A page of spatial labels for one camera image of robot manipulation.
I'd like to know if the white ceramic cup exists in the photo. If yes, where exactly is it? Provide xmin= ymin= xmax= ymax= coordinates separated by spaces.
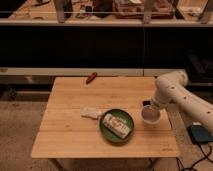
xmin=141 ymin=106 xmax=160 ymax=124

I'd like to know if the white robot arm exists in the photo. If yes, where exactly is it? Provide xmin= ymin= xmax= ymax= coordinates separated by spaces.
xmin=150 ymin=70 xmax=213 ymax=134

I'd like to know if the black phone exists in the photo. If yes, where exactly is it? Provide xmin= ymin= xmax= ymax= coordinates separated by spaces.
xmin=143 ymin=100 xmax=151 ymax=106

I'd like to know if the green round plate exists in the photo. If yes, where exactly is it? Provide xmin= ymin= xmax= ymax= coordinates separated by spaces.
xmin=99 ymin=109 xmax=134 ymax=144

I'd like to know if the black box on floor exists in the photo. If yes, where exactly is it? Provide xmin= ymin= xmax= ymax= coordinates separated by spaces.
xmin=187 ymin=125 xmax=213 ymax=144

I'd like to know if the crumpled white cloth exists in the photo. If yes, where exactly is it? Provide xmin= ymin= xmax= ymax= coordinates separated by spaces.
xmin=80 ymin=107 xmax=102 ymax=119

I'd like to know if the red brown small tool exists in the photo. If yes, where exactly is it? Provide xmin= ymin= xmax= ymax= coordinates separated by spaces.
xmin=86 ymin=72 xmax=97 ymax=84

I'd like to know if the wooden table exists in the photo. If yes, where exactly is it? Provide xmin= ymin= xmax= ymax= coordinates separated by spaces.
xmin=31 ymin=77 xmax=179 ymax=159

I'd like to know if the black cable on floor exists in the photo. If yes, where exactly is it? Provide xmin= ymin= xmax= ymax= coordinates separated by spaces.
xmin=175 ymin=142 xmax=213 ymax=171

